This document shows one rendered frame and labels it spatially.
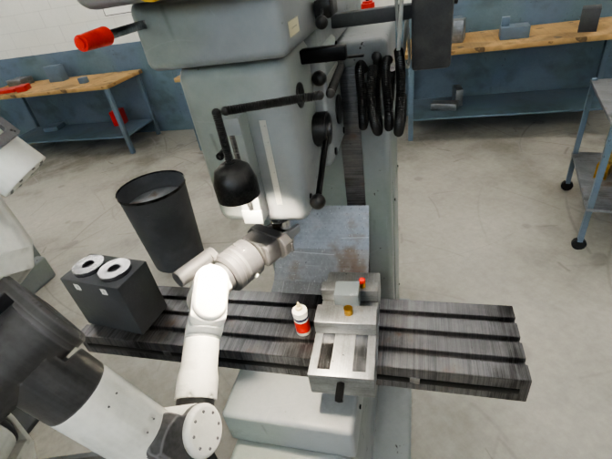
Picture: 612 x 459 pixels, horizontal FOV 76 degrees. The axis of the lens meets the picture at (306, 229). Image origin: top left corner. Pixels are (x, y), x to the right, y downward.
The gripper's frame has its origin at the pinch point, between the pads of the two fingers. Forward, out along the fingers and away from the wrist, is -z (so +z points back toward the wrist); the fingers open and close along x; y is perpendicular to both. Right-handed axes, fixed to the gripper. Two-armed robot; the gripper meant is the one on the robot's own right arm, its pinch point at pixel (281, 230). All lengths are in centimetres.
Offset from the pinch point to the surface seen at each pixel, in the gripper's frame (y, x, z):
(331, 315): 20.8, -12.6, 1.0
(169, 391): 123, 95, 14
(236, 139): -27.9, -5.9, 11.6
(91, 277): 13, 50, 29
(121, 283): 13.4, 38.8, 25.9
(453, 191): 120, 42, -236
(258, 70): -37.9, -8.7, 6.1
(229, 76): -37.3, -4.0, 8.4
